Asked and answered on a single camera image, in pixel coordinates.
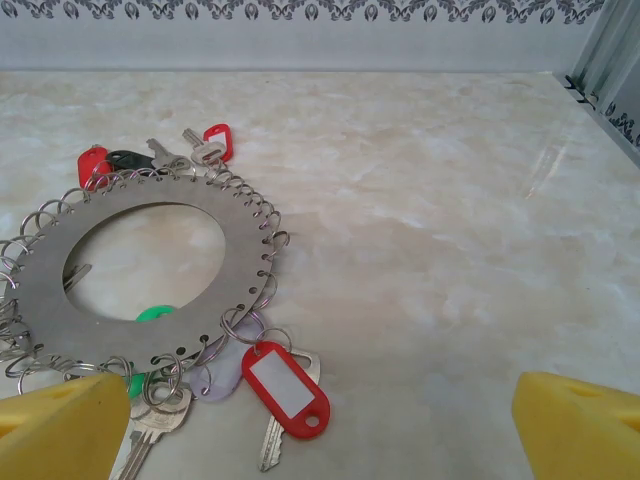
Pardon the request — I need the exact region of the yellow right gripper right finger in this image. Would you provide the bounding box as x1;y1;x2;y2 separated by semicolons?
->
511;371;640;480

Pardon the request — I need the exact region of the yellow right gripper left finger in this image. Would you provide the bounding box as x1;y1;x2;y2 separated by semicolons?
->
0;373;133;480

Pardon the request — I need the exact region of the silver key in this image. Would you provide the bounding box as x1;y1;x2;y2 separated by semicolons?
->
257;349;323;474
181;127;225;167
109;383;194;480
145;137;192;172

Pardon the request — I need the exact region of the green key tag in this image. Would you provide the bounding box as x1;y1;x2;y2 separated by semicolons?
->
119;304;177;399

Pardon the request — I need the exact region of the translucent purple key tag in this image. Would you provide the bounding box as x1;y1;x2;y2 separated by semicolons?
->
189;312;269;404

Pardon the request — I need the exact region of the red key tag white label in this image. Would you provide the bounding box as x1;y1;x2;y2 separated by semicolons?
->
240;340;332;442
203;123;235;164

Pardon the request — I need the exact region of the black key tag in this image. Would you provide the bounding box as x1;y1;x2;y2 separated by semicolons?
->
105;149;157;174

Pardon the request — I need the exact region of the aluminium frame post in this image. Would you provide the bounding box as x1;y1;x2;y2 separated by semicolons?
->
571;0;640;109

